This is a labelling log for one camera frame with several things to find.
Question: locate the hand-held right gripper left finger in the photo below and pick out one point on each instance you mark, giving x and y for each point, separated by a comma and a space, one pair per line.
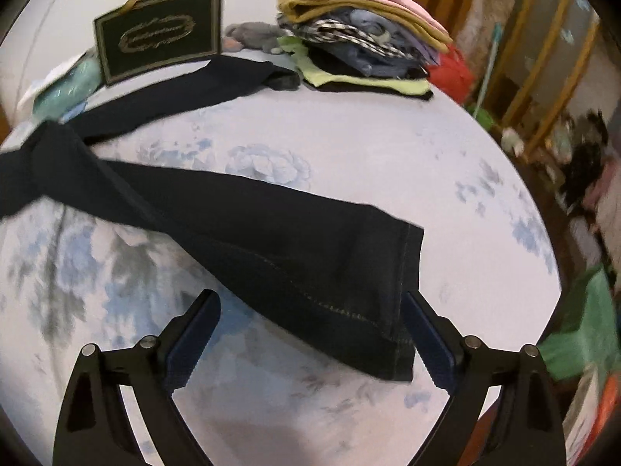
190, 344

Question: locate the grey plush toy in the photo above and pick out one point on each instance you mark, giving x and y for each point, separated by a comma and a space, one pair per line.
252, 35

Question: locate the dark navy pants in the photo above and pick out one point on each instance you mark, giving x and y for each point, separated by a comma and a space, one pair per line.
271, 247

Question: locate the red cloth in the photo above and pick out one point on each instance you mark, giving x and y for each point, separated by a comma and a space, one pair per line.
449, 74

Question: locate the wooden crib railing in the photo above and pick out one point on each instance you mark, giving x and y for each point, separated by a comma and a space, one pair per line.
548, 58

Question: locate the mint green plastic package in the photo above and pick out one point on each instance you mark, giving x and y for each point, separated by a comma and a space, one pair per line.
63, 85

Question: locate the black gift bag gold trim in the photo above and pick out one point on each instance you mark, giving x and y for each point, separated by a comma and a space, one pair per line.
160, 34

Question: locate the blue denim folded garment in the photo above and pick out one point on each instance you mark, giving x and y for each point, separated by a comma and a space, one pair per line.
373, 53

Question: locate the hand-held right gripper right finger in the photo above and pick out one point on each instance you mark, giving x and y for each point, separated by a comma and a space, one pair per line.
435, 344

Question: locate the light green garment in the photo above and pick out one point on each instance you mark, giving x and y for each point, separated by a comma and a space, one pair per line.
359, 80

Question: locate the floral bed sheet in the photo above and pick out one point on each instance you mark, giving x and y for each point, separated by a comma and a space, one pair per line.
339, 155

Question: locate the mustard yellow folded garment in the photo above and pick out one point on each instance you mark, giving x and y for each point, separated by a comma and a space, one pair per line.
368, 14

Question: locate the black white checkered garment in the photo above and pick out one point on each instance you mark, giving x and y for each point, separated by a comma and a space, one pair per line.
344, 34

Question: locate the green cloth at right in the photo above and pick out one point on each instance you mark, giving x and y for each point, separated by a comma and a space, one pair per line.
582, 330

